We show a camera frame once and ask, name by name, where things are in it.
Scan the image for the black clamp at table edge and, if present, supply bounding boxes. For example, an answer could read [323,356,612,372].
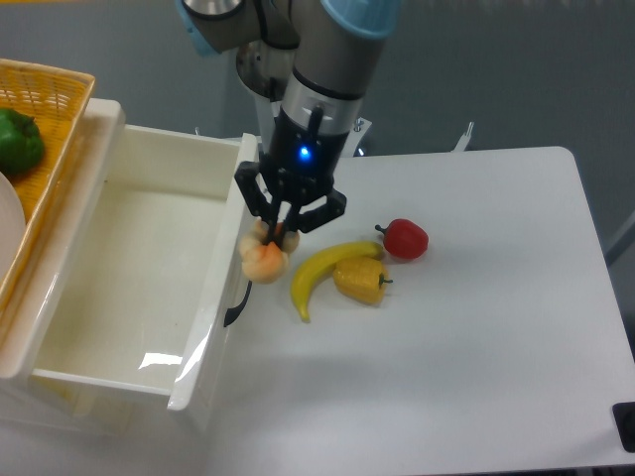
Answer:
[612,402,635,453]

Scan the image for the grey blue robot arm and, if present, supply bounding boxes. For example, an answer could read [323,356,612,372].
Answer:
[177,1,402,244]

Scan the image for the black drawer handle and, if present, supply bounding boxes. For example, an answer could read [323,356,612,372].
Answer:
[223,281,253,327]

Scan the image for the round orange bread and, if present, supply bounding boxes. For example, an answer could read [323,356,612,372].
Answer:
[238,218,300,284]

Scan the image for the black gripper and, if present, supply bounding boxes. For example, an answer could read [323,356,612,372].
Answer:
[234,106,347,248]

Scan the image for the white upper drawer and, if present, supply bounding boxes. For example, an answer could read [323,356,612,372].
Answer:
[30,123,262,413]

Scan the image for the yellow banana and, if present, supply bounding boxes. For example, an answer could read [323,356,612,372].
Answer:
[290,241,383,323]

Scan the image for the red bell pepper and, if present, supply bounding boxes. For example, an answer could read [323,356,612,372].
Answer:
[375,218,430,261]

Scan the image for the green bell pepper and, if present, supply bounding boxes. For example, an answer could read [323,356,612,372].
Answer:
[1,108,45,176]

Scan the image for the white plate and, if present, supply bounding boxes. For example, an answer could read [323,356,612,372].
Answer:
[0,175,26,279]

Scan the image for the white bracket behind table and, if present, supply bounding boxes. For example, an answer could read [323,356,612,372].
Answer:
[461,121,474,151]

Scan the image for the yellow bell pepper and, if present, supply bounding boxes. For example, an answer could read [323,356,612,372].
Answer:
[332,257,393,305]

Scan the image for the yellow woven basket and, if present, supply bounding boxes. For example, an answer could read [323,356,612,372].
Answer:
[1,59,95,309]

